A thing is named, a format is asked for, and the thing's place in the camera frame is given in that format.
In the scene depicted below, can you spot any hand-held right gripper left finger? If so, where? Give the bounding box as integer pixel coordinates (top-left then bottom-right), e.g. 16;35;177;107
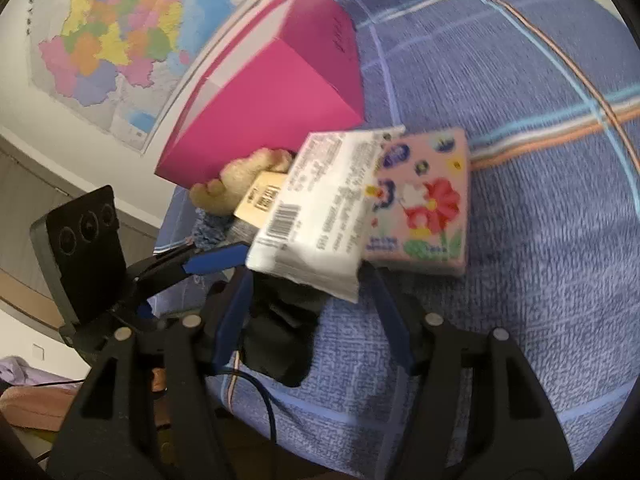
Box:
47;266;256;480

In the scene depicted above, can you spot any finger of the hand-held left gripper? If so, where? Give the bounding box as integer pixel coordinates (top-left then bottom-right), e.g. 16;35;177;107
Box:
125;241;251;291
131;280;173;332

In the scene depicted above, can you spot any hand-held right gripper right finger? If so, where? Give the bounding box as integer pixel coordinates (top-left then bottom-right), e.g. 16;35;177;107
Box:
370;265;576;480

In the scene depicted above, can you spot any blue knitted cloth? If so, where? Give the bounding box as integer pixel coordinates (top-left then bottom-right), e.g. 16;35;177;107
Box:
192;207;236;251

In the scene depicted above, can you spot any black cloth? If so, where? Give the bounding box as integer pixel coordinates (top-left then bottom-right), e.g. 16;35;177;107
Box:
240;272;331;388

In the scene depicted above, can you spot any beige plush toy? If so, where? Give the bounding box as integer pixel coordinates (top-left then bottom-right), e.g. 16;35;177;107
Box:
189;147;296;211

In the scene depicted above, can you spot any white tissue packet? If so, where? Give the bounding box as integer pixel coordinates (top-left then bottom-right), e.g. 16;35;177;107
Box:
246;127;406;304

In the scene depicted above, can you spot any pink floral tissue packet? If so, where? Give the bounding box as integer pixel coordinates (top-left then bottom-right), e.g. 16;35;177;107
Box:
361;127;471;278

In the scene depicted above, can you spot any pink cardboard box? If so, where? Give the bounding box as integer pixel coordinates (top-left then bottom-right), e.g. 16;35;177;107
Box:
154;0;366;188

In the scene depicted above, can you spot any beige cardboard tag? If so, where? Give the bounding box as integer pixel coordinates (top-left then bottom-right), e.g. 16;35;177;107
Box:
232;171;288;228

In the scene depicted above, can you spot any grey wooden door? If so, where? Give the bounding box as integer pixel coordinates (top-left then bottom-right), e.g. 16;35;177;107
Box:
0;132;168;333

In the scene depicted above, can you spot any purple cloth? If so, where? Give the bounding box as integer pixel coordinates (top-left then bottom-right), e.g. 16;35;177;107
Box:
0;355;32;391

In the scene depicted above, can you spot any pink cloth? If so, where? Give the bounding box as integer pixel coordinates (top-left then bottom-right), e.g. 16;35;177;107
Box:
0;385;81;431

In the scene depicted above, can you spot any blue plaid bed sheet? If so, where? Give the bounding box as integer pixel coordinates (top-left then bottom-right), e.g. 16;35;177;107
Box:
152;0;640;476

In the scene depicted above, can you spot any black cable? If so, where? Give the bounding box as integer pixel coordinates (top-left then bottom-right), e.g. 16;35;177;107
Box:
220;365;278;443

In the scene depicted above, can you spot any colourful wall map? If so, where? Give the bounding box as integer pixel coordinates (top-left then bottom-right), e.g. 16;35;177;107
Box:
22;0;301;153

